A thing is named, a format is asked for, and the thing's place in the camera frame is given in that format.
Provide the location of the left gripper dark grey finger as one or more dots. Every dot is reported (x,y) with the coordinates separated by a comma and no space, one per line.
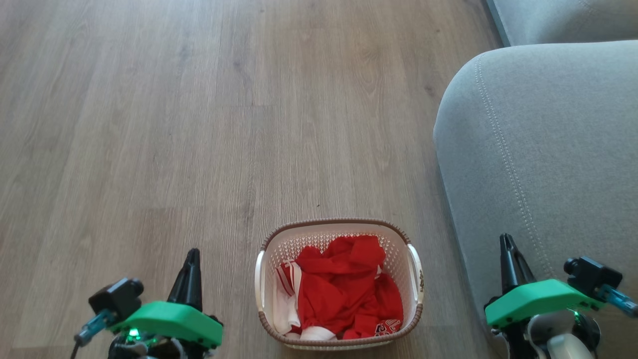
(196,289)
(183,286)

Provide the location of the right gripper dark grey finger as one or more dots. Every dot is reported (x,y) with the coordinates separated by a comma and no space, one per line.
(507,271)
(521,274)

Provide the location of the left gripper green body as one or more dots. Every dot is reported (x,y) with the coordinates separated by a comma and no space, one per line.
(169,319)

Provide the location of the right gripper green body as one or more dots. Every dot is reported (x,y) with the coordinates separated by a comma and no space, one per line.
(533,299)

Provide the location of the white plastic laundry basket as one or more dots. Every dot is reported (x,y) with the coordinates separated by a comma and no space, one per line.
(408,269)

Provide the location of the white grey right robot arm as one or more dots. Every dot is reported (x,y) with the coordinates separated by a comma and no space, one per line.
(565,346)

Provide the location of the white red-striped garment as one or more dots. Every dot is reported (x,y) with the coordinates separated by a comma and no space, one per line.
(283,309)

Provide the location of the red garment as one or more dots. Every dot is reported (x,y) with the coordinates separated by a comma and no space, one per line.
(344,289)

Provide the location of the grey fabric sofa seat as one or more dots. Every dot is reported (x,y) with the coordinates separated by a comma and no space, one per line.
(563,20)

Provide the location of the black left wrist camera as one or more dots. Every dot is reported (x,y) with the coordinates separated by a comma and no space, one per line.
(115,298)

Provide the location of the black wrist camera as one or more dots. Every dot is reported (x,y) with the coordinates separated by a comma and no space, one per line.
(115,298)
(590,274)

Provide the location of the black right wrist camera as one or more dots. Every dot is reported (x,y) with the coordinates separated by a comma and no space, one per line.
(590,274)

